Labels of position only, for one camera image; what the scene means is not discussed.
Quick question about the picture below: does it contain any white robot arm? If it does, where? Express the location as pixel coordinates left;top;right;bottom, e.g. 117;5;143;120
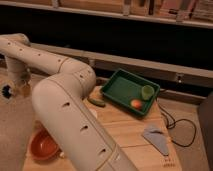
0;34;138;171

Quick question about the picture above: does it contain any small green cup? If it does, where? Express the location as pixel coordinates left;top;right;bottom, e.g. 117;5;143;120
141;85;155;100

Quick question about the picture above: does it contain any orange plastic bowl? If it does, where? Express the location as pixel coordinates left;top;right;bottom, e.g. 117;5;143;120
30;130;59;161

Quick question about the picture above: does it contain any green cucumber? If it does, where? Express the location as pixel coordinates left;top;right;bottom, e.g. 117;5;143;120
87;97;106;107

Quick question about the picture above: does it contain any green plastic tray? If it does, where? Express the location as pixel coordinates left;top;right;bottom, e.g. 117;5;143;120
101;69;160;117

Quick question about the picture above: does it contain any wooden board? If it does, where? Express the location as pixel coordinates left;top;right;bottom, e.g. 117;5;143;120
22;84;183;171

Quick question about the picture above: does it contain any red orange ball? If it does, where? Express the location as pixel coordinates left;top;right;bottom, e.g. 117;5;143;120
130;99;143;110

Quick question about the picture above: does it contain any grey blue cloth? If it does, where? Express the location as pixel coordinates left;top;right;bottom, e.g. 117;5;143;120
142;125;169;156

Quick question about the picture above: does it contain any black cable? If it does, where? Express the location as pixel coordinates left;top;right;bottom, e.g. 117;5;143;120
157;103;198;149

